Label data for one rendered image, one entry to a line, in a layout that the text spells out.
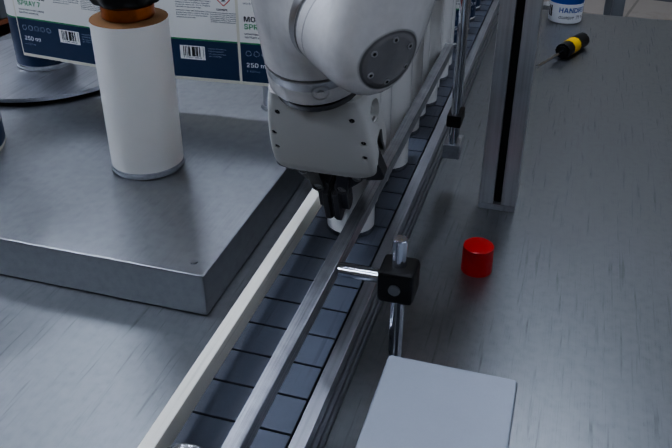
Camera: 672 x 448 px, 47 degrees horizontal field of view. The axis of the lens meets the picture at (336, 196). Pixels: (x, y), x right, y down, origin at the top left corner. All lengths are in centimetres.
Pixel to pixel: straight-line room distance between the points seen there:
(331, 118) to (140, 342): 30
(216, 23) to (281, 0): 54
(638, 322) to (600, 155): 38
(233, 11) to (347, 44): 58
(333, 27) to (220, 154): 51
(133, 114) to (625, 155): 68
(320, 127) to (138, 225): 28
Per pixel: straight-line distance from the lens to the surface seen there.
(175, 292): 81
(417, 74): 102
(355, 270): 64
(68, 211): 92
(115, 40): 90
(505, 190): 98
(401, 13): 52
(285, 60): 61
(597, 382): 76
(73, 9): 122
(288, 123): 68
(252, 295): 69
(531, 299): 85
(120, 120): 94
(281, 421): 62
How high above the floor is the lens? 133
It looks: 30 degrees down
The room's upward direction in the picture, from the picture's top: straight up
